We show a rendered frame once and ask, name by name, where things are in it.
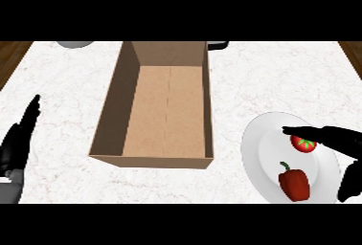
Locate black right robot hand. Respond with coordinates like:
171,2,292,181
280,125,362,203

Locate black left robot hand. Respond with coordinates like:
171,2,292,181
0,94,43,178

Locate white plate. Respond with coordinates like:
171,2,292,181
241,111,342,205

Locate red bell pepper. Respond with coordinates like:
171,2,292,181
277,161,313,203

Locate brown cardboard box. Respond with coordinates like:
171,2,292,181
87,41,214,170

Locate red tomato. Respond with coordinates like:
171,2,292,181
289,134,317,154

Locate grey round object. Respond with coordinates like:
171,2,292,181
56,41,96,50

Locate black object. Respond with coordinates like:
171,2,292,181
207,41,230,52

